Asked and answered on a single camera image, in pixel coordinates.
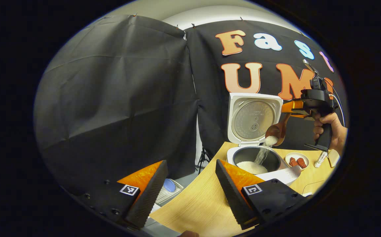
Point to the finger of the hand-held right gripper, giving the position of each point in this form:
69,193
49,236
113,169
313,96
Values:
292,107
300,115

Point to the red meat piece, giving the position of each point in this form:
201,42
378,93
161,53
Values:
301,163
293,162

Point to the white rice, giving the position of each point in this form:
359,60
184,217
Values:
251,167

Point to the clear glass tray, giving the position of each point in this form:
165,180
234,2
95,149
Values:
313,187

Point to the white milk bottle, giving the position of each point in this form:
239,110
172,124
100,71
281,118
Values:
320,159

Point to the black tripod stand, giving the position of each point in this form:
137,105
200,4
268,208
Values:
203,158

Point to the white rice cooker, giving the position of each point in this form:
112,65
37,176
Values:
253,120

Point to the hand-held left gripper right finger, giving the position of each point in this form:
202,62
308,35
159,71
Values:
230,199

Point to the brown wooden spoon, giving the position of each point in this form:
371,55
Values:
281,130

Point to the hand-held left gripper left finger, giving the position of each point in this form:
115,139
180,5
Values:
150,199

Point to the white oval plate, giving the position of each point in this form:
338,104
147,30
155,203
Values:
297,154

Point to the black backdrop cloth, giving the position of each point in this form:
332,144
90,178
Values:
118,98

